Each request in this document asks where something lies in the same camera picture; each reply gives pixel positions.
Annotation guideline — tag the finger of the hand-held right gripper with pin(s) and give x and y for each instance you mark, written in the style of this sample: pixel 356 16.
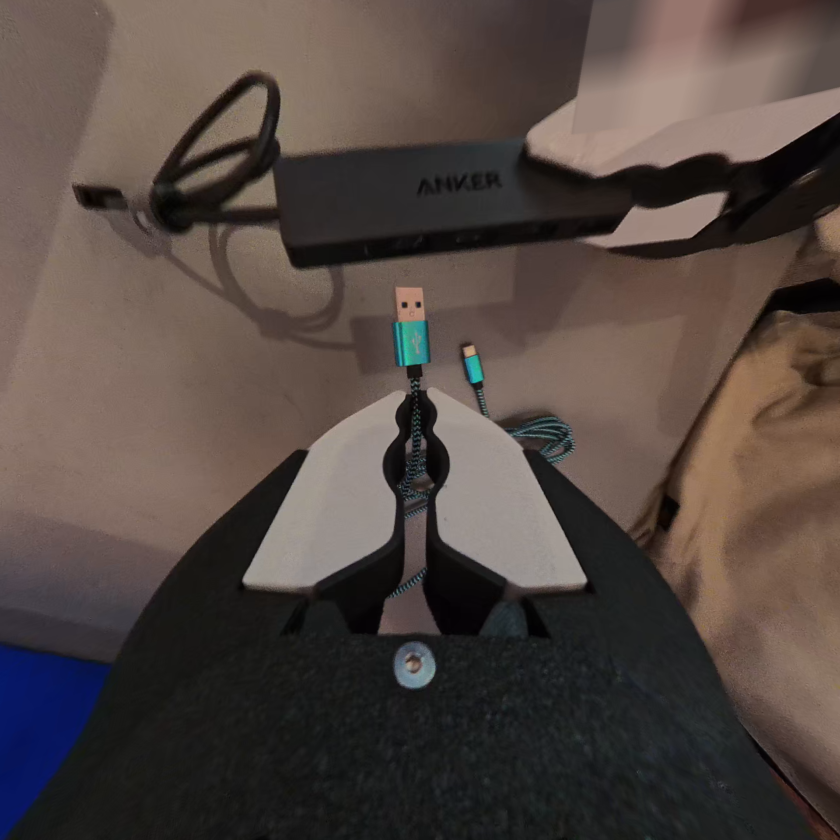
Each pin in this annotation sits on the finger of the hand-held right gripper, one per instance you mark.
pixel 656 134
pixel 656 226

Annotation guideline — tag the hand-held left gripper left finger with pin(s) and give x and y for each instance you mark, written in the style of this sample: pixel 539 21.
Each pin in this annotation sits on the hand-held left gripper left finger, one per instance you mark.
pixel 328 518

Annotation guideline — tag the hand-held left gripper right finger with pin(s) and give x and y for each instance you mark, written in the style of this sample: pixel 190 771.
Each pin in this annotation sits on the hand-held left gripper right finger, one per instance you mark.
pixel 505 518

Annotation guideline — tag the black usb hub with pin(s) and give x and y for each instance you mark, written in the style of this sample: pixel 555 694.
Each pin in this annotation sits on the black usb hub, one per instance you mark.
pixel 367 197

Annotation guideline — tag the blue plastic bin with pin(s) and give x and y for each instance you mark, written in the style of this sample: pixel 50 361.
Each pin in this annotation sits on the blue plastic bin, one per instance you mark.
pixel 39 735

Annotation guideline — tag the beige hoodie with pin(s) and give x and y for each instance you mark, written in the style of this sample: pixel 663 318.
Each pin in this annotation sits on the beige hoodie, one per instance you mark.
pixel 754 492

